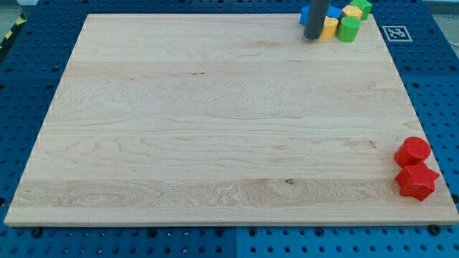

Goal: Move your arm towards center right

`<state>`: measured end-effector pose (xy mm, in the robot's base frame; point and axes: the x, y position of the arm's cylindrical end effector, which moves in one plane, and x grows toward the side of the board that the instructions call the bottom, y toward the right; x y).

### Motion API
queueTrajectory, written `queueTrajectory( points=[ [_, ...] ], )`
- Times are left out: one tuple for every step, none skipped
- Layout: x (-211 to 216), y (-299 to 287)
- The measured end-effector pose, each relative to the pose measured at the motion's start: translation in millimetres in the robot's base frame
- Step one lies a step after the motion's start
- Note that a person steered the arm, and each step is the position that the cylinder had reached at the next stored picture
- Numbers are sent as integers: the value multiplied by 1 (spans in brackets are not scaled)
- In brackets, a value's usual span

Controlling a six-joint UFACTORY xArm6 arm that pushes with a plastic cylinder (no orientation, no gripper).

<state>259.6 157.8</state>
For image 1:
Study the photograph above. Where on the light wooden board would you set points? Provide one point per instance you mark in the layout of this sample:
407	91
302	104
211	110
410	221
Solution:
223	120

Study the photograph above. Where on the yellow block beside rod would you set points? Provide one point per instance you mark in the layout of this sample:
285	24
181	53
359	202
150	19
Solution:
329	28

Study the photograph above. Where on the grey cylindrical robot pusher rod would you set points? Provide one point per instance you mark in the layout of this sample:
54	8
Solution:
315	19

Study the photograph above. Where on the green cylinder block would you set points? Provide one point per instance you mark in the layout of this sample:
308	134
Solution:
348	28

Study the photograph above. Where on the blue block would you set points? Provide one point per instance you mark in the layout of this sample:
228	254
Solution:
333	12

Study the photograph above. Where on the yellow hexagon block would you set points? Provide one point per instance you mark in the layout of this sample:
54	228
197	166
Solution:
352	11

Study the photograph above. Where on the green star block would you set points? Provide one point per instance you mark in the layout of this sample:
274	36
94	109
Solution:
364	5

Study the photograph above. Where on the red cylinder block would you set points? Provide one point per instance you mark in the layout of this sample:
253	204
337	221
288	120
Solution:
412	150

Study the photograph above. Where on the white fiducial marker tag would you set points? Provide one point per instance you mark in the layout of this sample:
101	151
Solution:
396	33

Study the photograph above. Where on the red star block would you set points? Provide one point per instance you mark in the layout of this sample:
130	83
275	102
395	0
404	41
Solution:
417	181

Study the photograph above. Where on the black bolt front left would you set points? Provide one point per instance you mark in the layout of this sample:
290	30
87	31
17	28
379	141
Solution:
36	232

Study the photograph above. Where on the black bolt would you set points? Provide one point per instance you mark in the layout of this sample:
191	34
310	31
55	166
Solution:
36	232
434	229

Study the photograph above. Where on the black bolt front right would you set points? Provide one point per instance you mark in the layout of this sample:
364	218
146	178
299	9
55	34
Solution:
434	229

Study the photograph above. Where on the yellow black hazard tape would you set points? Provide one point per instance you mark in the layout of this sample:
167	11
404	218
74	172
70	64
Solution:
13	33

